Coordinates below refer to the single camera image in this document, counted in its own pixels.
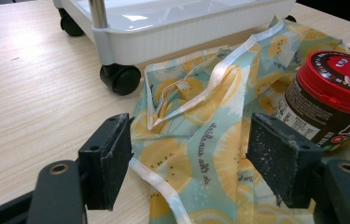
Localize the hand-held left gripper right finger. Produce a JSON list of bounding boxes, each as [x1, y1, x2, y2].
[[245, 112, 325, 209]]

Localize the white two-tier trolley cart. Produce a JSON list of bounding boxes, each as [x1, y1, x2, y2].
[[52, 0, 298, 96]]

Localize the lemon print fabric bag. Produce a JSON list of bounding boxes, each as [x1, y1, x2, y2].
[[129, 15, 350, 224]]

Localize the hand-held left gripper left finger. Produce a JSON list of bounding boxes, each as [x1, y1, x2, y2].
[[77, 112, 135, 211]]

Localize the dark candy jar red lid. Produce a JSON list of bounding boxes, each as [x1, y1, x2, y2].
[[272, 50, 350, 153]]

